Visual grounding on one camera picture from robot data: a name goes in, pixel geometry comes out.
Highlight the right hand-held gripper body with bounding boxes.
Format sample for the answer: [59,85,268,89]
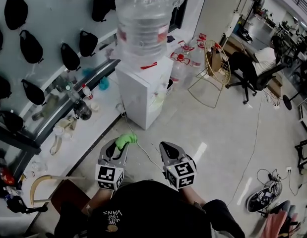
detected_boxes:
[162,154,198,190]

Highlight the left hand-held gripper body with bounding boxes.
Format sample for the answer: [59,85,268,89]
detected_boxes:
[94,157,128,191]

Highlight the green cloth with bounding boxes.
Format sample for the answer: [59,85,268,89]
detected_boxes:
[115,132,139,151]

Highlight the white water dispenser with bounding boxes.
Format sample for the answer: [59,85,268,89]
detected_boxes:
[115,57,175,131]

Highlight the person's right forearm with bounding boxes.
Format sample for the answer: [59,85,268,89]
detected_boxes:
[178,185,206,208]

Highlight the person's left forearm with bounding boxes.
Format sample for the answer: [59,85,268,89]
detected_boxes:
[87,187,115,217]

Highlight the pink cloth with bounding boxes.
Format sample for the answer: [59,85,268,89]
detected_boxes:
[259,209,298,238]

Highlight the clear large water jug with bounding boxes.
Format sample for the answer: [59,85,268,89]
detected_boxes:
[114,0,186,71]

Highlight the dark round plastic jug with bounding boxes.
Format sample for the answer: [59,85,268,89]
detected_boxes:
[73,99,93,121]

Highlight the brown wooden stool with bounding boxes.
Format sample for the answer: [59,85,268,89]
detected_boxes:
[51,179,91,218]

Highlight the person's black t-shirt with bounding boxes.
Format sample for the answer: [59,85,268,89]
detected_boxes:
[54,179,246,238]

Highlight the white bottle red cap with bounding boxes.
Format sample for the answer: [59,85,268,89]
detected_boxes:
[81,83,94,101]

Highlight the clear bottle green cap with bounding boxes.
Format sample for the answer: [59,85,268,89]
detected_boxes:
[64,81,81,102]

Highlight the teal rag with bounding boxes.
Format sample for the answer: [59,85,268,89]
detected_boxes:
[98,76,111,91]

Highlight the curved wooden piece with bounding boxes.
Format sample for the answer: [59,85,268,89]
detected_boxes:
[29,174,86,206]

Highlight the black handheld device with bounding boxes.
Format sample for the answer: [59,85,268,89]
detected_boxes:
[6,195,49,215]

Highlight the brown paper bag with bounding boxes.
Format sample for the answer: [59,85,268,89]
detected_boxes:
[206,47,223,77]

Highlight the red packet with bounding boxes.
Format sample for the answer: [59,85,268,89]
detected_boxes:
[0,167,15,186]

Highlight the white power strip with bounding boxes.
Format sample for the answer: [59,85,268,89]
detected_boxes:
[263,93,281,109]

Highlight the black office chair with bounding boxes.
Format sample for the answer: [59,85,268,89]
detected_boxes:
[226,62,290,106]

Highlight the black round stand base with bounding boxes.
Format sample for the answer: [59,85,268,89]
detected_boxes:
[282,93,303,112]

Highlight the group of black hanging bags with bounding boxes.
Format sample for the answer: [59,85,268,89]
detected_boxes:
[0,0,119,133]

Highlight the white dispenser power cable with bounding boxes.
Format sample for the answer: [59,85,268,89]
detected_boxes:
[121,112,165,171]

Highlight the beige cloth strap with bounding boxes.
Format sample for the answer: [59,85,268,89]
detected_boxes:
[49,117,78,156]

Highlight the glass display case black frame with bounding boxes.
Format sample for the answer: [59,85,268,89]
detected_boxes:
[0,58,122,156]

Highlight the long white floor cable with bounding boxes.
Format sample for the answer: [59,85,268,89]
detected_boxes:
[227,100,263,206]

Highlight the empty jug red handle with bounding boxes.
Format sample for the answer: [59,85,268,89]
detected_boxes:
[170,53,191,87]
[196,33,208,50]
[177,40,203,68]

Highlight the gold wire chair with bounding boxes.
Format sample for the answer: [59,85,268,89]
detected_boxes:
[187,39,231,109]

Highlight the tangle of black cables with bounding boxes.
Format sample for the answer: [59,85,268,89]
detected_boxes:
[256,168,283,196]

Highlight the black metal frame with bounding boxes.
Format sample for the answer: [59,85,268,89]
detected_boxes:
[294,137,307,175]

